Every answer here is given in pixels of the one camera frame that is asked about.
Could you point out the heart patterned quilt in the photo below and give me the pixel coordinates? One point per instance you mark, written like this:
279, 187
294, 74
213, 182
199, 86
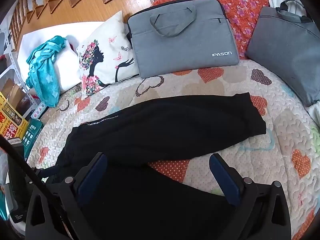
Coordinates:
287, 142

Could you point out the teal star towel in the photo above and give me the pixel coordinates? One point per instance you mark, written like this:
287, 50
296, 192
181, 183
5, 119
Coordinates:
42, 75

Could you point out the brown cardboard box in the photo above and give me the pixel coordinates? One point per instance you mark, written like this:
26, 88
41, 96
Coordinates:
11, 90

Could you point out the white metal rack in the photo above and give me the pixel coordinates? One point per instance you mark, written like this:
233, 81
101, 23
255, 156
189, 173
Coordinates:
13, 62

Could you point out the paint palette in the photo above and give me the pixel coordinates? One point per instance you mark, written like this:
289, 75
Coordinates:
38, 110

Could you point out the wooden bed headboard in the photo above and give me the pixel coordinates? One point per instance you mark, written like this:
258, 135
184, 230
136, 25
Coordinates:
87, 7

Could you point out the black pants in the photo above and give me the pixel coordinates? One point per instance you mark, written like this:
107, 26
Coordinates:
162, 130

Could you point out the grey laptop bag with logo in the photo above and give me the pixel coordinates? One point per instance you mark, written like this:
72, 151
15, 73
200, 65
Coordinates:
180, 47

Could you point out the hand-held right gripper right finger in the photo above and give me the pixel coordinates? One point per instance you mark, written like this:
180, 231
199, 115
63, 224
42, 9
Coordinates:
225, 180

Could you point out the green box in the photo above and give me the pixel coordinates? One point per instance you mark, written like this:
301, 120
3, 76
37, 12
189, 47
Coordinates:
31, 135

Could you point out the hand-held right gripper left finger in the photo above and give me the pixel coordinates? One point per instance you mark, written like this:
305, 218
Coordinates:
92, 177

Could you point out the red floral pillow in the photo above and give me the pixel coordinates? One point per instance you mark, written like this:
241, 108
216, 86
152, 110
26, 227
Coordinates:
240, 10

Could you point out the plain grey laptop bag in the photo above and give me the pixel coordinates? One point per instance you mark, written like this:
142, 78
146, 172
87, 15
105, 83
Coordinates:
287, 55

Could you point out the printed figure cushion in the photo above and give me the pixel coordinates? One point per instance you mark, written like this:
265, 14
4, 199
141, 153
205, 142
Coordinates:
105, 55

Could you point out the yellow box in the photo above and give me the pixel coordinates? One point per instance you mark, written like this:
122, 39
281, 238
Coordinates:
10, 122

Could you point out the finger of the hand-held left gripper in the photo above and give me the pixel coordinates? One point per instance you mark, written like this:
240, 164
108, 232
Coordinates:
48, 172

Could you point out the white pillow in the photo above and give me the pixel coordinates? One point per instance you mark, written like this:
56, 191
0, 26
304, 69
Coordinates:
67, 62

